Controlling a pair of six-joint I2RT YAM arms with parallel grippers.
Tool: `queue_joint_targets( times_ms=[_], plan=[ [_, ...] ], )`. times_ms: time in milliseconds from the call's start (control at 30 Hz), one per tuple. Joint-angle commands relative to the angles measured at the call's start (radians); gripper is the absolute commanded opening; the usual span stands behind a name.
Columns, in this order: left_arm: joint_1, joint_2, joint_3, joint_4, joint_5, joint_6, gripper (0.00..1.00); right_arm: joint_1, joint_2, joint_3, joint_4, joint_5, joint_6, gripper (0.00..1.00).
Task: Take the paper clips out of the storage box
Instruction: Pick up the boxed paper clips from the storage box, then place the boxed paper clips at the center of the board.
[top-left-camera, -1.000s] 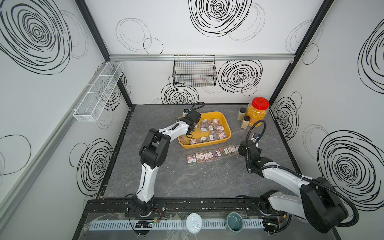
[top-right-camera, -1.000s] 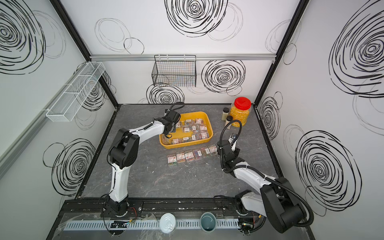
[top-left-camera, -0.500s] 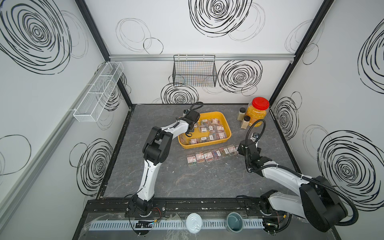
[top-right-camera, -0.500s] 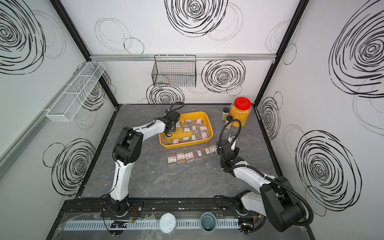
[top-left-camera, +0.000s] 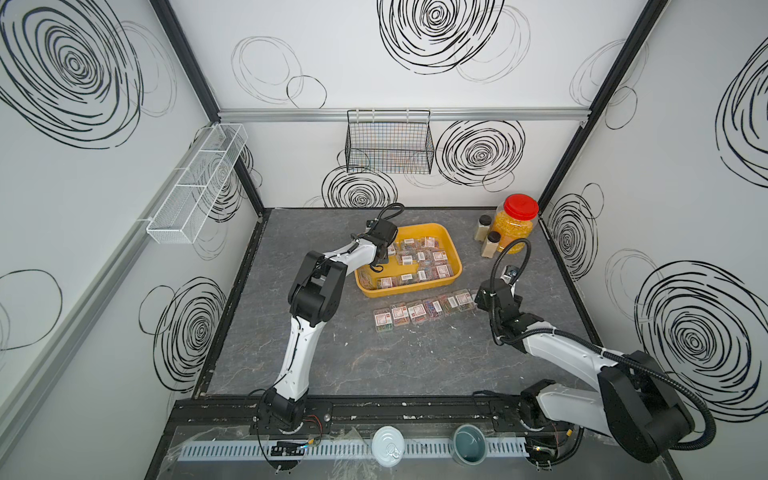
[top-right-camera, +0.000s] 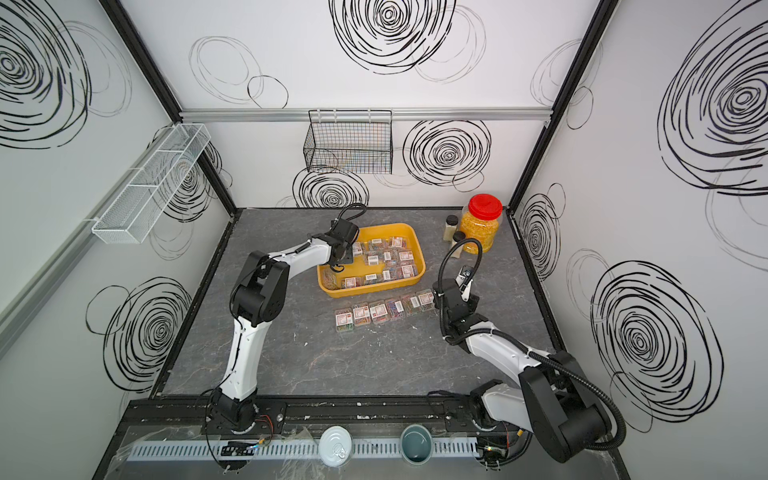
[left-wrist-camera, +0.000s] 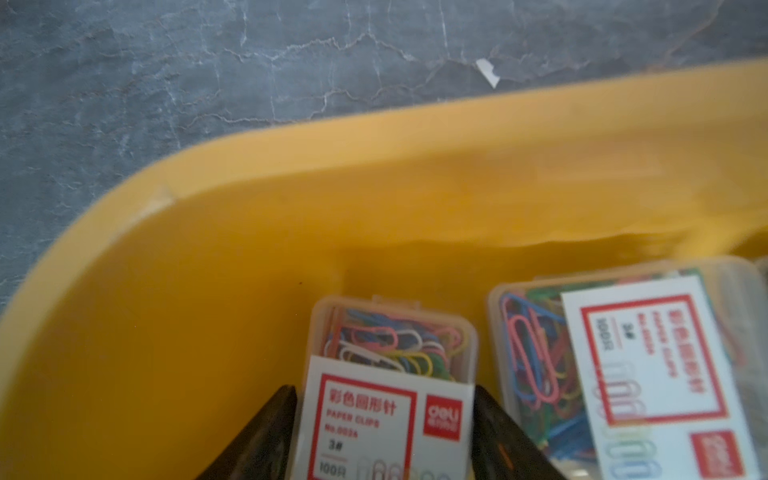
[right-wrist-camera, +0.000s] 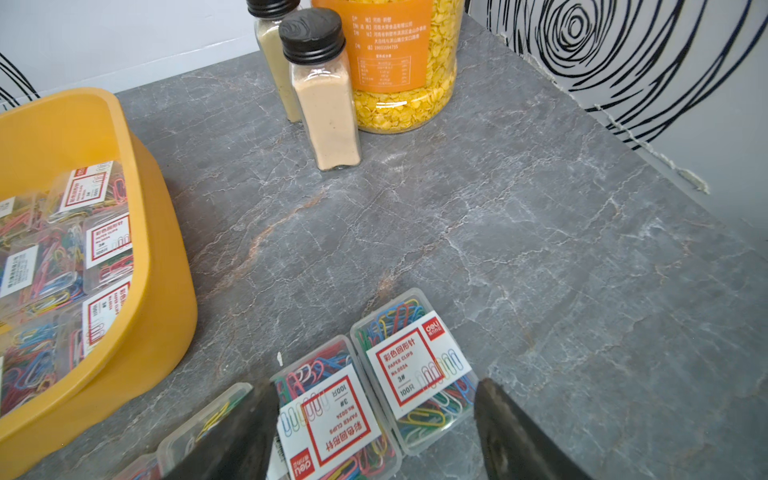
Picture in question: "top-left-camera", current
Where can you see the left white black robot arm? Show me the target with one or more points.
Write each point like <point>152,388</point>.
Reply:
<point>314,299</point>

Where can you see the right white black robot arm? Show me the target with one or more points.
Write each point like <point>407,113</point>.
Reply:
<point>629,398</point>

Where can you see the grey green cup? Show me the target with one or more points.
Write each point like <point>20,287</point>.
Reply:
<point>469,445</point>

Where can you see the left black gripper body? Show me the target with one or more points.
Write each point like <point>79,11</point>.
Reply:
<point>385,258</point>

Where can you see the rear black cap spice bottle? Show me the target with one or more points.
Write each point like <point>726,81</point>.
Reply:
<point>483,227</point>

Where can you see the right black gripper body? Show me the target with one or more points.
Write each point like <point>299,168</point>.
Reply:
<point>479,302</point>

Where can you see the white slotted cable duct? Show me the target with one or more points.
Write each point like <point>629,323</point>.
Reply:
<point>353,449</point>

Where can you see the clear paper clip box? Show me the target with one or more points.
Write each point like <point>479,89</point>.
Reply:
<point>433,308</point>
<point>383,320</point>
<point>465,300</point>
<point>417,312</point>
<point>400,314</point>
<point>448,304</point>

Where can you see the black cap spice bottle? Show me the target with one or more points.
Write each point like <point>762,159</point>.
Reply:
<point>490,245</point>
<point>483,227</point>

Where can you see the red lid corn jar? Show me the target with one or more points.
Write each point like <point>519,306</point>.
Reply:
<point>515,218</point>

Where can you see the yellow plastic storage tray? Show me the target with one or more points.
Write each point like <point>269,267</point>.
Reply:
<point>422,257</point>

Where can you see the black wire wall basket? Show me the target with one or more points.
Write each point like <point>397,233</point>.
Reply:
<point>389,141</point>

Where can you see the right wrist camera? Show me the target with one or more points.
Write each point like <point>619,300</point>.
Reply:
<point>509,275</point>

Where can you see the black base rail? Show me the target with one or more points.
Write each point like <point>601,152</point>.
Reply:
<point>499,411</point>

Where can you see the front black cap spice bottle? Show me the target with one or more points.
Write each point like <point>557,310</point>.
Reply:
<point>490,245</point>

